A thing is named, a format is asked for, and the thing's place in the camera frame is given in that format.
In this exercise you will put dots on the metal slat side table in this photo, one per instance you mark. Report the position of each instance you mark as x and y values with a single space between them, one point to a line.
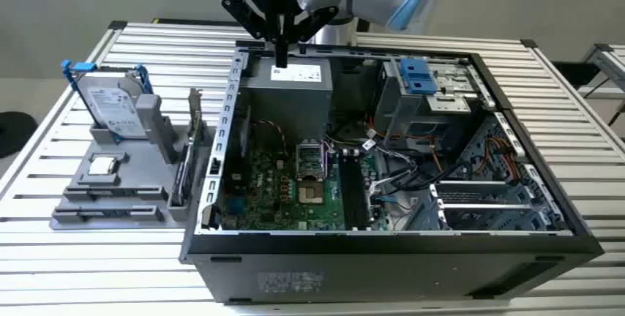
608 58

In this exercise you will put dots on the thin metal locking lever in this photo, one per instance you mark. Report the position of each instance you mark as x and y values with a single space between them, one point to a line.
325 164

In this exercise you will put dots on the silver expansion slot cover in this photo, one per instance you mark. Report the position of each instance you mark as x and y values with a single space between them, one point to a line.
469 183
488 206

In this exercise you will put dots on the black open PC case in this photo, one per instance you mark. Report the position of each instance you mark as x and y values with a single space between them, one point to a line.
391 275

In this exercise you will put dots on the hard disk in blue carrier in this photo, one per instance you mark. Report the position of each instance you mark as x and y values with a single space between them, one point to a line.
107 104

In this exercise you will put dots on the blue plastic drive latch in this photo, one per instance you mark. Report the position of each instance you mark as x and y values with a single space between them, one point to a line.
417 74

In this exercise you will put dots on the grey power supply unit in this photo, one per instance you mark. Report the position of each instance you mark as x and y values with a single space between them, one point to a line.
288 104

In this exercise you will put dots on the green motherboard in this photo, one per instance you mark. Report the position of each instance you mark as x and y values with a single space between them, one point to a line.
293 217

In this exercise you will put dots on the black round stand base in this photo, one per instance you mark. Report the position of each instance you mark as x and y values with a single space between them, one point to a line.
15 133

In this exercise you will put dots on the black graphics card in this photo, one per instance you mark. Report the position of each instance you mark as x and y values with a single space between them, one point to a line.
185 177

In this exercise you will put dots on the grey metal drive cage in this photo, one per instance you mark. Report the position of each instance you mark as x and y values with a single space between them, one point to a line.
440 105

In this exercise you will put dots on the blue motherboard connector block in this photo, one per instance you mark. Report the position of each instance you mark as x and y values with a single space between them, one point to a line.
236 206

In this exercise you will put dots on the black RAM slot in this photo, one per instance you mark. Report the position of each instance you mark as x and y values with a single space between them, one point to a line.
353 191
359 191
347 191
364 191

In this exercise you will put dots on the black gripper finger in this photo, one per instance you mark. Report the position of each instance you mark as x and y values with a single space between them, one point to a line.
317 23
245 12

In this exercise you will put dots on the grey plastic parts rack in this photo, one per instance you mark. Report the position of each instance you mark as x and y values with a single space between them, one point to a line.
142 169

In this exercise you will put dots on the silver CPU chip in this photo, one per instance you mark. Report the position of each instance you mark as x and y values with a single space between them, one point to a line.
102 165

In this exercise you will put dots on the CPU socket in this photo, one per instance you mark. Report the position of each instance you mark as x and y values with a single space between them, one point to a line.
302 191

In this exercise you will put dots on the black case fan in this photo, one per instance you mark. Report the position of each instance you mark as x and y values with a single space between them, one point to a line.
240 140

